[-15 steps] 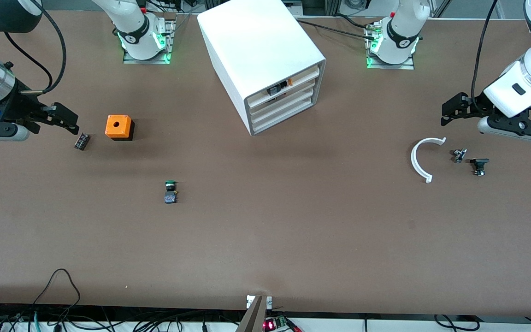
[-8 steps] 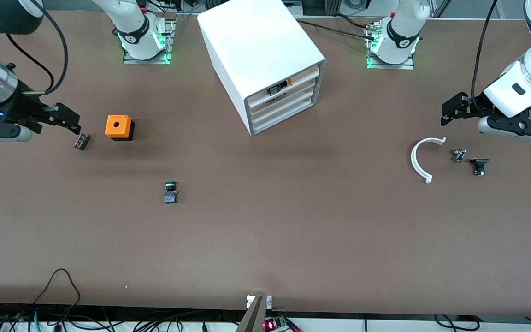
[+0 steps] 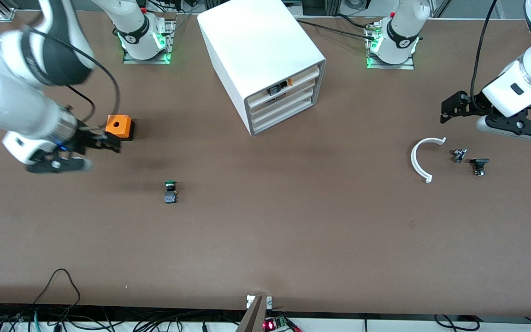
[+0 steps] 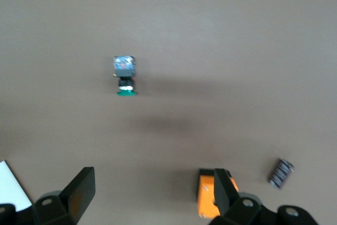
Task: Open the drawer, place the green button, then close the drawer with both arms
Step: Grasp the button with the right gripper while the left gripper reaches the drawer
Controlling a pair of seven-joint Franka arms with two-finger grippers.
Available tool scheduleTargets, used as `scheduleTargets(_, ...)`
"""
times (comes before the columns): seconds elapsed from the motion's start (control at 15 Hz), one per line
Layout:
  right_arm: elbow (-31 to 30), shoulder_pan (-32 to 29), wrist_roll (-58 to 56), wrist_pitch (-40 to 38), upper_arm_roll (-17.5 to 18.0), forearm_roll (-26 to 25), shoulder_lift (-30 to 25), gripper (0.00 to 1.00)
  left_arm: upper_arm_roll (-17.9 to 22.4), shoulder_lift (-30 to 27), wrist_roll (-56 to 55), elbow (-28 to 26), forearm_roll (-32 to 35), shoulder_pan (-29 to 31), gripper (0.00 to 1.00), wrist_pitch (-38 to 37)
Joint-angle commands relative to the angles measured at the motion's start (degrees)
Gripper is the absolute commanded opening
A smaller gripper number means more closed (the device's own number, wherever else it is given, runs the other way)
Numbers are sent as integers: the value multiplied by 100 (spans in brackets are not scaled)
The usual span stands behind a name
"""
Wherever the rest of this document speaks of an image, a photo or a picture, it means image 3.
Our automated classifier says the green push button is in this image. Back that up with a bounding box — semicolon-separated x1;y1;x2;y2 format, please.
163;181;179;205

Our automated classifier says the white plastic drawer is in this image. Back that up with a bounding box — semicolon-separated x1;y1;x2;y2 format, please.
246;66;320;109
248;78;317;118
250;89;316;126
252;98;314;135

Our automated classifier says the small black button part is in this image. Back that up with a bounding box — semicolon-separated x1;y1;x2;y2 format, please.
470;158;490;177

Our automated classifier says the white drawer cabinet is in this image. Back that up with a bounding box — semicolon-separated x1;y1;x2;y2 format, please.
197;0;327;136

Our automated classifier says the orange box with hole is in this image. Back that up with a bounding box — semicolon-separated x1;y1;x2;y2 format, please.
105;114;136;142

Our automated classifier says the white semicircular clamp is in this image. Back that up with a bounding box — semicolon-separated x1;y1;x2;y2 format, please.
411;137;447;184

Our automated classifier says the circuit board with red light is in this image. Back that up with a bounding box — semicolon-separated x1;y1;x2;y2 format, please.
263;315;290;332

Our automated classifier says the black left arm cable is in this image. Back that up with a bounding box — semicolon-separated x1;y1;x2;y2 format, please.
471;0;499;113

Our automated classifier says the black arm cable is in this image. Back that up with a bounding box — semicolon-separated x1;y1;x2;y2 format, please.
26;25;121;129
471;0;499;113

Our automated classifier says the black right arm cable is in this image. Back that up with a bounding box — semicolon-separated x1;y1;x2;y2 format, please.
26;25;121;129

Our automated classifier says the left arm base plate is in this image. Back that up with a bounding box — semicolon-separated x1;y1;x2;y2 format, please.
365;21;416;71

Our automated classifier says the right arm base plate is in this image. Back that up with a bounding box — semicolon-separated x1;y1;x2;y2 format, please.
123;18;177;65

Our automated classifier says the black looped cable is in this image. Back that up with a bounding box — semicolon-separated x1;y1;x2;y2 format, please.
33;268;82;307
433;314;481;332

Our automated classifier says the black table cable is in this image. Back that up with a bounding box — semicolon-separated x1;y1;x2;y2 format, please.
332;13;370;29
295;18;379;41

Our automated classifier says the grey metal post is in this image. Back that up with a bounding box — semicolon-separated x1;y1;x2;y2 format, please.
236;295;273;332

